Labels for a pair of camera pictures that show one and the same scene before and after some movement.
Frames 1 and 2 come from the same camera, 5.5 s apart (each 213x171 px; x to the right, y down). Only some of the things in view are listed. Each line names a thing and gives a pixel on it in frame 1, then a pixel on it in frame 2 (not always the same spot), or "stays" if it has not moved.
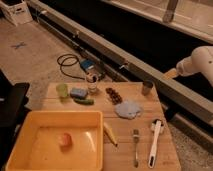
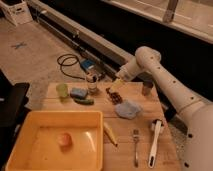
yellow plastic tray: x=59 y=141 stays
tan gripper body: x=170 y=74 to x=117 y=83
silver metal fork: x=136 y=137 stays
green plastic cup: x=62 y=90 stays
